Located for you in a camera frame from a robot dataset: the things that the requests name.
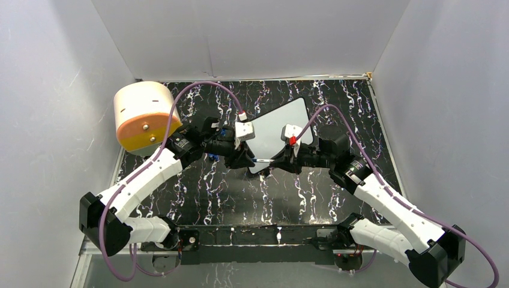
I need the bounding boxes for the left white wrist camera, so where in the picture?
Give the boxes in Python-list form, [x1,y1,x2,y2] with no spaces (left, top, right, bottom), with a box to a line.
[234,122,256,142]

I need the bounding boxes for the white whiteboard marker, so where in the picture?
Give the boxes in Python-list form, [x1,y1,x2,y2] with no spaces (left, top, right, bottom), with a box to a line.
[252,158,274,163]

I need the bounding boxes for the small black-framed whiteboard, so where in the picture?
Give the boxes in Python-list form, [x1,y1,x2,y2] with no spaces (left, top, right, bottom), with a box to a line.
[246,97,309,160]

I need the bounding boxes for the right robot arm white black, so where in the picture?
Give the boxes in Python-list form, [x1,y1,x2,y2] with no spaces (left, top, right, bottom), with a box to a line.
[270,135,465,287]

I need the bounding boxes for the cream orange cylindrical drum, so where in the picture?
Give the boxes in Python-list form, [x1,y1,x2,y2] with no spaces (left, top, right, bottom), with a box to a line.
[113,81,182,157]

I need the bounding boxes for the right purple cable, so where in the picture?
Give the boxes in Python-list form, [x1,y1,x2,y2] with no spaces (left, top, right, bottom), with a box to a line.
[294,104,500,288]

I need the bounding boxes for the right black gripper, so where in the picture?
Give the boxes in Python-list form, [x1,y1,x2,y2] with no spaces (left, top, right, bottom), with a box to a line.
[269,143,334,175]

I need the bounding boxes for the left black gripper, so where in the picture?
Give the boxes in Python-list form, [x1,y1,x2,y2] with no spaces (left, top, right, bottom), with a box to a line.
[203,135,256,169]

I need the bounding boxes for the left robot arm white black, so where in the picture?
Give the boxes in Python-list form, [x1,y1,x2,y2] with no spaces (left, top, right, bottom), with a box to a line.
[79,117,255,257]

